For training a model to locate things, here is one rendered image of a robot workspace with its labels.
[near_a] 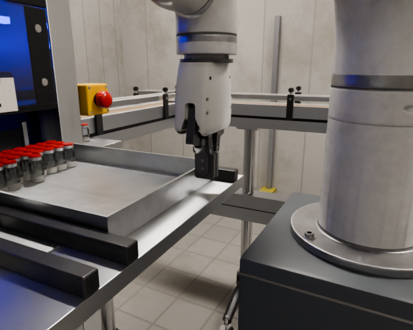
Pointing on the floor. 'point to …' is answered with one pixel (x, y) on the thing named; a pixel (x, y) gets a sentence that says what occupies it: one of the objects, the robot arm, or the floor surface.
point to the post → (63, 93)
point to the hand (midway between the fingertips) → (206, 164)
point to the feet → (231, 308)
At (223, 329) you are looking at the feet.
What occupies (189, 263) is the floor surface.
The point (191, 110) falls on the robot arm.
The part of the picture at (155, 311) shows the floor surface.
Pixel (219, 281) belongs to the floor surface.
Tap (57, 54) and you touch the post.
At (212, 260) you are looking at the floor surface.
